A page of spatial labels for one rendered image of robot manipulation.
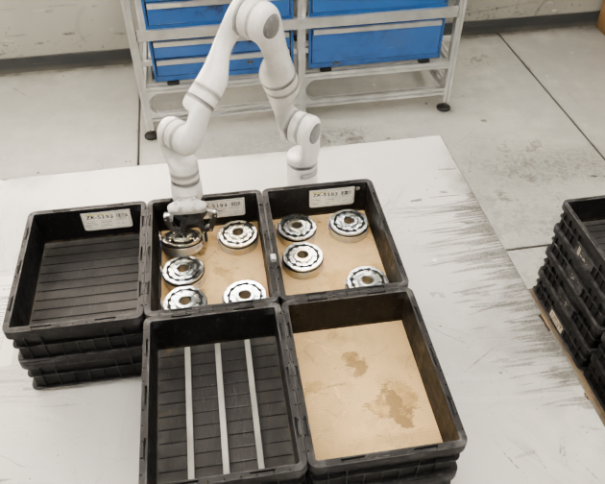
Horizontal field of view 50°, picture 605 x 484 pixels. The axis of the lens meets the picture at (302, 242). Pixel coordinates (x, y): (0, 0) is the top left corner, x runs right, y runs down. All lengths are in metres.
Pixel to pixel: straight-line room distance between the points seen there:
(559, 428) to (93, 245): 1.23
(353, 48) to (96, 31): 1.66
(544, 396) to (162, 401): 0.88
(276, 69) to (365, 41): 1.95
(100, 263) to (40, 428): 0.42
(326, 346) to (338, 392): 0.12
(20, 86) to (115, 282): 2.80
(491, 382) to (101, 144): 2.60
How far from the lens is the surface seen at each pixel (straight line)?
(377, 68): 3.58
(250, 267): 1.65
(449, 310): 1.76
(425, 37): 3.61
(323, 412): 1.39
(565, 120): 3.96
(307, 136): 1.79
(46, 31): 4.37
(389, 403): 1.41
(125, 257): 1.73
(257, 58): 3.44
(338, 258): 1.67
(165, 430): 1.40
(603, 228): 2.48
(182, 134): 1.45
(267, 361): 1.46
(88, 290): 1.68
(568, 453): 1.60
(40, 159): 3.65
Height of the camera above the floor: 2.01
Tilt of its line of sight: 44 degrees down
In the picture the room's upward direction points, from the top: straight up
